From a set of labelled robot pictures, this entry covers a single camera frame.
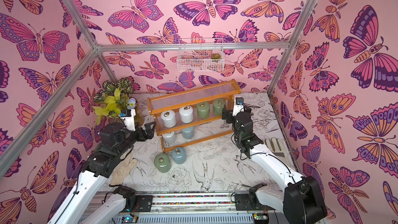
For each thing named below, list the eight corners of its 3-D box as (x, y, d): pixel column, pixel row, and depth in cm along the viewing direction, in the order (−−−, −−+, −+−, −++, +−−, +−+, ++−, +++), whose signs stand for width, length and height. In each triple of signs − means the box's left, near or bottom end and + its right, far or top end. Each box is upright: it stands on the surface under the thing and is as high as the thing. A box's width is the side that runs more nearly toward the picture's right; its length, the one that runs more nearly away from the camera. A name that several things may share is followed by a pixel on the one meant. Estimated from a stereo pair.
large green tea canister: (157, 172, 85) (152, 166, 78) (159, 160, 90) (155, 153, 82) (170, 172, 85) (167, 166, 78) (172, 160, 90) (169, 153, 82)
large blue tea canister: (173, 164, 88) (171, 158, 81) (175, 153, 92) (172, 147, 86) (185, 164, 88) (184, 158, 81) (186, 153, 92) (185, 146, 85)
